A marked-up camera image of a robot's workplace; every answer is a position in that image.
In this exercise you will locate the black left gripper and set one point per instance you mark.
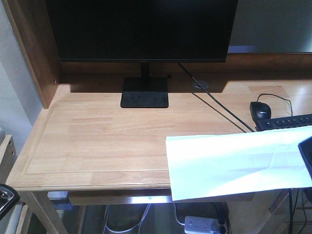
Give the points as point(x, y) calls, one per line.
point(8, 199)

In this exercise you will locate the white power strip under desk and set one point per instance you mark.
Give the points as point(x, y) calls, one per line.
point(202, 225)

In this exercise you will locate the grey cable grommet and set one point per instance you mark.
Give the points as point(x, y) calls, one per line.
point(200, 85)

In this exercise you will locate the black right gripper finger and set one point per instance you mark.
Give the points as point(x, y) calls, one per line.
point(305, 148)

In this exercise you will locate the black keyboard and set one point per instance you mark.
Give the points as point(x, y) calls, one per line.
point(284, 122)

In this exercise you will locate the white paper sheet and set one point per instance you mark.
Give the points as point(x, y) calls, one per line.
point(214, 165)

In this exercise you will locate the black monitor stand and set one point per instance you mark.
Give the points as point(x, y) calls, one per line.
point(145, 91)

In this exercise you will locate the black computer mouse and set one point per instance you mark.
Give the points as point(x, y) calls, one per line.
point(260, 111)

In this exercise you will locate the black computer monitor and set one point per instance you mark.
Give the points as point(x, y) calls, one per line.
point(116, 30)

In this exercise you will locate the wooden desk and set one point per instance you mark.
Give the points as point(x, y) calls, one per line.
point(82, 140)

